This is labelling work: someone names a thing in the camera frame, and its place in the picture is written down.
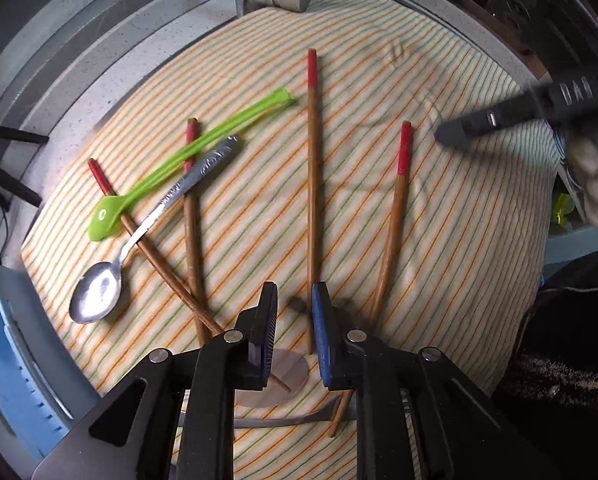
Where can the green plastic spoon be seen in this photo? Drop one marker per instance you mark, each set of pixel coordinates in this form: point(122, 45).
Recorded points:
point(106, 217)

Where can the metal spoon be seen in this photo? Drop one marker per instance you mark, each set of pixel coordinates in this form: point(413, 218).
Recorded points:
point(94, 292)

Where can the yellow striped cloth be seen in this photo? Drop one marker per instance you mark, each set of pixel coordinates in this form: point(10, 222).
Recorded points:
point(454, 235)

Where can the red-tipped wooden chopstick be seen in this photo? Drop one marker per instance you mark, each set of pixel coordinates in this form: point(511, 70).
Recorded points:
point(313, 185)
point(394, 220)
point(154, 255)
point(193, 240)

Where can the wooden shelf unit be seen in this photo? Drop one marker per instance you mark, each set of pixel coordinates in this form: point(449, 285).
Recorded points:
point(479, 15)

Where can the blue plastic drainer basket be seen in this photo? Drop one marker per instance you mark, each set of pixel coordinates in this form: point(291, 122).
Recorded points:
point(9, 335)

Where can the black tripod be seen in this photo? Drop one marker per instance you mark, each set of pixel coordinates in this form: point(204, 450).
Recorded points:
point(9, 134)

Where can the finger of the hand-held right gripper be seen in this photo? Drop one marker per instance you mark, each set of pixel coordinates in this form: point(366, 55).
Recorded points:
point(519, 110)

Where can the metal fork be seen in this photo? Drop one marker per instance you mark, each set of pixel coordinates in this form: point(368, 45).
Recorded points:
point(279, 421)

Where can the person's dark clothing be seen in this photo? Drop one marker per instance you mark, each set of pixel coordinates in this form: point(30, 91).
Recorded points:
point(569, 335)

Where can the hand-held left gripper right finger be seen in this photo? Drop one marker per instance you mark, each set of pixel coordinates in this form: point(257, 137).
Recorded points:
point(324, 330)

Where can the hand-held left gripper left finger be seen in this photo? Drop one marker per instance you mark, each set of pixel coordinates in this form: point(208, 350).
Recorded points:
point(268, 330)

